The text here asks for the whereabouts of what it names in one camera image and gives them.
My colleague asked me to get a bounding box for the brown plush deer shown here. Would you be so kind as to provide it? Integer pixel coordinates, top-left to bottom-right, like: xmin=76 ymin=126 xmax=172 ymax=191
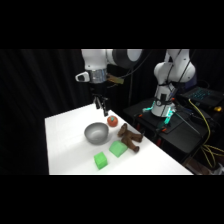
xmin=116 ymin=122 xmax=145 ymax=154

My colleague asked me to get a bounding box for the grey metal bowl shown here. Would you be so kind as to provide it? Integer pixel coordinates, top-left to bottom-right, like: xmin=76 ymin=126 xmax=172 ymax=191
xmin=83 ymin=121 xmax=110 ymax=146

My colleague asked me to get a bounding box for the yellow cable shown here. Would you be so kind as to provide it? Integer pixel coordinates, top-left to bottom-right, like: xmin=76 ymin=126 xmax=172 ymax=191
xmin=187 ymin=98 xmax=224 ymax=169

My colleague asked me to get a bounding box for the black curtain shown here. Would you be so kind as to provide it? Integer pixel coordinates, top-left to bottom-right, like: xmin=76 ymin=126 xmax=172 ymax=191
xmin=0 ymin=49 xmax=224 ymax=175

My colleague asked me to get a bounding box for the black robot stand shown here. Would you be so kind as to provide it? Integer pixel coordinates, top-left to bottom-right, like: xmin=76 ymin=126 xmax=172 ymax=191
xmin=122 ymin=97 xmax=224 ymax=165

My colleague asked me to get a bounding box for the black laptop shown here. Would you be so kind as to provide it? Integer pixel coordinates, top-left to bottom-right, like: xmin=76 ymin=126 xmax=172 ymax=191
xmin=180 ymin=85 xmax=224 ymax=108

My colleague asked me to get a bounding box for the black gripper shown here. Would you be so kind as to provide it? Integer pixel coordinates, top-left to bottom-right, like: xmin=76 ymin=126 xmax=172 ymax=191
xmin=89 ymin=81 xmax=110 ymax=118

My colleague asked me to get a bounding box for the green wedge block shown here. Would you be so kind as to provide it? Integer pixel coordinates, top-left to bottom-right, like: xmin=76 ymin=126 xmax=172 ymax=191
xmin=108 ymin=139 xmax=129 ymax=158

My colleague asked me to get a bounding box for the orange pumpkin plush toy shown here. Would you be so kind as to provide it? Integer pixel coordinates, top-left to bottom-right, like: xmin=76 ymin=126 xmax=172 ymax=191
xmin=106 ymin=115 xmax=120 ymax=128

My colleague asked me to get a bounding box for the green cube block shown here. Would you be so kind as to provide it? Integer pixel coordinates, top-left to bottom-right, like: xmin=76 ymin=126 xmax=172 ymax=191
xmin=93 ymin=151 xmax=109 ymax=171

